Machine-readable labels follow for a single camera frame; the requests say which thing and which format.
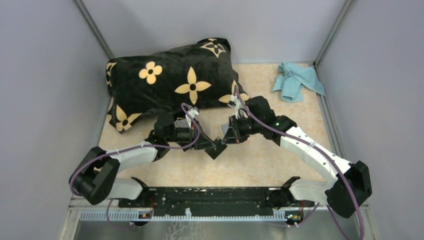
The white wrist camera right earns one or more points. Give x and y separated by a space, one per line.
236 104

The light blue towel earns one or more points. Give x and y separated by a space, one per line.
292 78

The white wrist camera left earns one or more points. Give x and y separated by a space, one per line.
193 112

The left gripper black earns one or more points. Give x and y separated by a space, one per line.
204 143

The aluminium frame rail front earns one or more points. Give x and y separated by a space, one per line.
114 213

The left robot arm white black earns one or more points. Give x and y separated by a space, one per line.
95 178

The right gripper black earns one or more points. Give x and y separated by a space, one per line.
234 135

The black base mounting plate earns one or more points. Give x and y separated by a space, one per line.
214 201

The black pillow with cream flowers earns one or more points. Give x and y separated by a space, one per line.
200 74

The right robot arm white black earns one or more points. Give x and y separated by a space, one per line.
345 185

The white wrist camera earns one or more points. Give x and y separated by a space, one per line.
193 112
236 104

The black card holder box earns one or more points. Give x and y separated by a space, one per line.
184 131

